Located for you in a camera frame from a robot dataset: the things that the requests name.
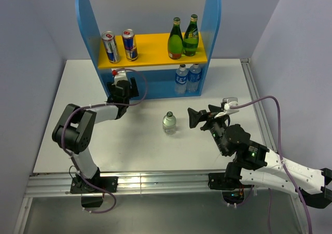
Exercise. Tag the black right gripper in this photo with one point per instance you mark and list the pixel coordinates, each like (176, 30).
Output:
(195, 116)

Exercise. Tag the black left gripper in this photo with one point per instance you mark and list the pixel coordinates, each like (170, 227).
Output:
(133, 92)

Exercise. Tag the clear glass bottle green cap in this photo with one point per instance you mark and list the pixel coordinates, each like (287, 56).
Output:
(169, 123)

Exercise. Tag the Red Bull can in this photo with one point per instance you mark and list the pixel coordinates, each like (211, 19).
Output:
(110, 46)
(129, 43)

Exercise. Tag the green Perrier glass bottle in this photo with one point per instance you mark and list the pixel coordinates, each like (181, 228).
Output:
(191, 37)

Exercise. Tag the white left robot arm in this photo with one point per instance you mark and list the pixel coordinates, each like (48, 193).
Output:
(74, 129)

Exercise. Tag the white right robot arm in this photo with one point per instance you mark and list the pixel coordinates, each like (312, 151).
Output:
(254, 164)

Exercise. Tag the blue and yellow shelf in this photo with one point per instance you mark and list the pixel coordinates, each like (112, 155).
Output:
(156, 68)

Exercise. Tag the right blue label water bottle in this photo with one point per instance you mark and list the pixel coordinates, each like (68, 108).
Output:
(193, 79)

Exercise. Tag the blue label water bottle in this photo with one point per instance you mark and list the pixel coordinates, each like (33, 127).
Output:
(181, 79)
(193, 79)

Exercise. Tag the left blue label water bottle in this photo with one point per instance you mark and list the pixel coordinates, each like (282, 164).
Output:
(181, 79)

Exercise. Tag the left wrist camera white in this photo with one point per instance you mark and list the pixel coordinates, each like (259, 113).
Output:
(119, 75)

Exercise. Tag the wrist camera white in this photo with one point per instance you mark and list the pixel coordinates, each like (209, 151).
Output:
(228, 107)
(119, 75)

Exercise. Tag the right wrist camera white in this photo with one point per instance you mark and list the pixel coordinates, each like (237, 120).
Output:
(228, 107)

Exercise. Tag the aluminium rail frame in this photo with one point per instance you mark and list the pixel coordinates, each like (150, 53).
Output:
(162, 179)

